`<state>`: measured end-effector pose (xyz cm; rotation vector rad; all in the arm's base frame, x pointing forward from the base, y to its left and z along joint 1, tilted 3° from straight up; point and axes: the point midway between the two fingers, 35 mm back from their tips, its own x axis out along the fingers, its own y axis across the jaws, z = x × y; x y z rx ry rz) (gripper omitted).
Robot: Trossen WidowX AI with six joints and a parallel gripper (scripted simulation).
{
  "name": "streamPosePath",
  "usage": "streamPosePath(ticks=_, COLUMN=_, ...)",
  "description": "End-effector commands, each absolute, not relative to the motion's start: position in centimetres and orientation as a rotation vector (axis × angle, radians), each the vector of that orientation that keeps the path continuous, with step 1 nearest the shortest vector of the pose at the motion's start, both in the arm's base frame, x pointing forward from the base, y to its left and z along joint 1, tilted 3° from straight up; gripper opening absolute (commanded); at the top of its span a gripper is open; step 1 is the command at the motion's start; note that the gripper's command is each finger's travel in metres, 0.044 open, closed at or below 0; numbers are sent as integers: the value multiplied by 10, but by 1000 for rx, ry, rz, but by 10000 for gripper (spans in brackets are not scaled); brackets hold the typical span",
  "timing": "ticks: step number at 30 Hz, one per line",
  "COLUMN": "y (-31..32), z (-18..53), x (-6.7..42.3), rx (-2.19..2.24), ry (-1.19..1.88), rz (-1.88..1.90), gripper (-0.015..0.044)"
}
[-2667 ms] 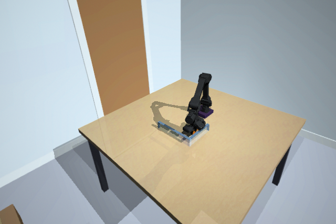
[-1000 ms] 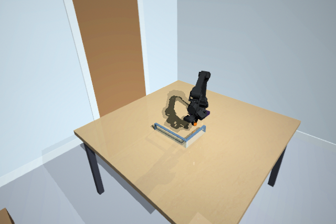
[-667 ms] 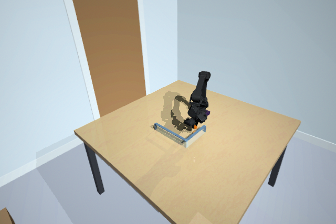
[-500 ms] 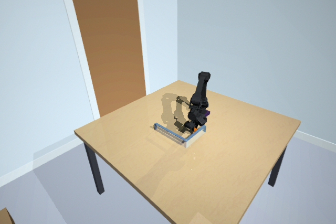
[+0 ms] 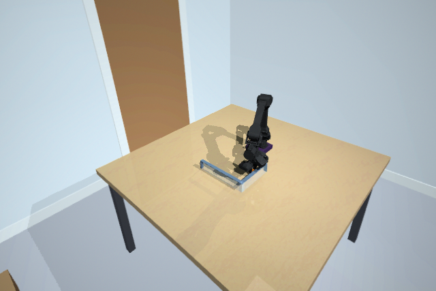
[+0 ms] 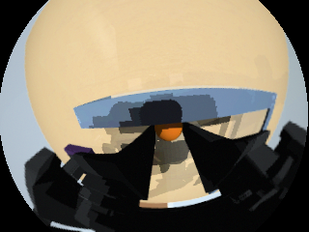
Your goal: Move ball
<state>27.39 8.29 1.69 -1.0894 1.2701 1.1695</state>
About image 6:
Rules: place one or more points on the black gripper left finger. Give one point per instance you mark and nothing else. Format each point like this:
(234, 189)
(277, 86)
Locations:
(132, 165)

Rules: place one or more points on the orange ball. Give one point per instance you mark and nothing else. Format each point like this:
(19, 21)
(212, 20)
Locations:
(168, 131)

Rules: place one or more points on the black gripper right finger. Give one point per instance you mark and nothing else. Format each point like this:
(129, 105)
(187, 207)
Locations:
(216, 156)

